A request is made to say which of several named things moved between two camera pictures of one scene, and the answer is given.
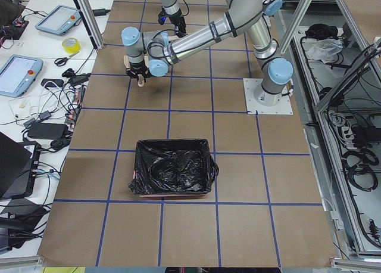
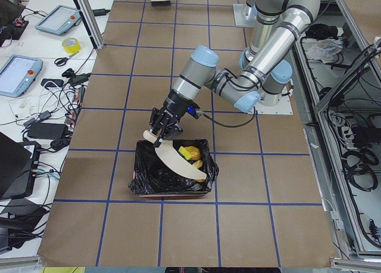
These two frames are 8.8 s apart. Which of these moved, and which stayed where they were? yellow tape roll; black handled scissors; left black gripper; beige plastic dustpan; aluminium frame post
Moved: beige plastic dustpan; left black gripper
Stayed: black handled scissors; yellow tape roll; aluminium frame post
